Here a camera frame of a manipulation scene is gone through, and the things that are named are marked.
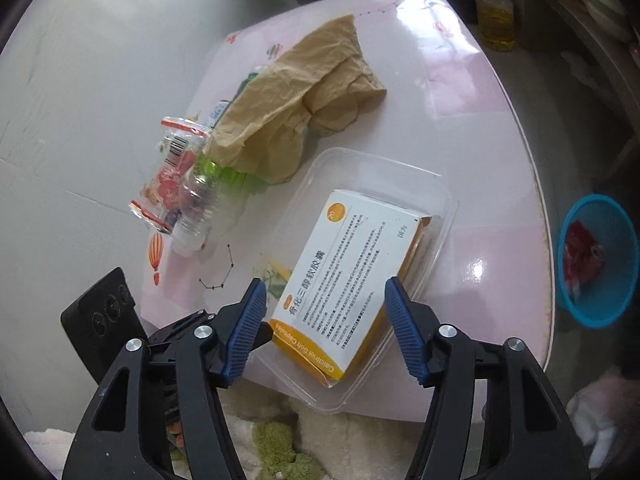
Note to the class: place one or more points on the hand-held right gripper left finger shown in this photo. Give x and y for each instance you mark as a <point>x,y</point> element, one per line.
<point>245,330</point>

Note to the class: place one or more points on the brown paper bag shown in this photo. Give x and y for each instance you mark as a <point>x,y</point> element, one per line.
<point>300,80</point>

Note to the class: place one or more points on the perforated metal shelf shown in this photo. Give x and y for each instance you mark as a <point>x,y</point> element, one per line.
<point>590,60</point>

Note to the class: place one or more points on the cooking oil bottle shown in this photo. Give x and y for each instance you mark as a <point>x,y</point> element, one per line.
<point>495,20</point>

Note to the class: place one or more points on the clear plastic bottle green label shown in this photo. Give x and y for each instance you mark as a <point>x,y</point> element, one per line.
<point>210,200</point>

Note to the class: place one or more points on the white orange medicine box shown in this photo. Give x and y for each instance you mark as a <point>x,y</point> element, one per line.
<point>340,270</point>

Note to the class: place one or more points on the red snack bag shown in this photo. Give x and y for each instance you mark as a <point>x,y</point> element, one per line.
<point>575,240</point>

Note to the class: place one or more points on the pale pink fluffy cloth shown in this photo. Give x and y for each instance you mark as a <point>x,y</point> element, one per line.
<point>605,405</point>

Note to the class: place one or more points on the pink printed tablecloth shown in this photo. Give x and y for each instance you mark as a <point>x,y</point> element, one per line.
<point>450,160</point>

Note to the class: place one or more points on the blue plastic basket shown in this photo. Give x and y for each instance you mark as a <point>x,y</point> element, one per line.
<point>600,310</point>

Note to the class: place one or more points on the clear snack packet red print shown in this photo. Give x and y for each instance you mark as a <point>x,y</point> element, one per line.
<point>165,190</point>

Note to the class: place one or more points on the clear plastic tray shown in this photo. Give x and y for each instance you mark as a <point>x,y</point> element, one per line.
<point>360,175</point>

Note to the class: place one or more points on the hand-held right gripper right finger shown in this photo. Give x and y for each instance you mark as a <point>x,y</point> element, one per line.
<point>405,330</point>

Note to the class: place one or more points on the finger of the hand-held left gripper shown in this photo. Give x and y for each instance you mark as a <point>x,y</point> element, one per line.
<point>175,326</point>

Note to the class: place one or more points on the stack of white bowls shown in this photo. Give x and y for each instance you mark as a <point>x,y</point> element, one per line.
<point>607,5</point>

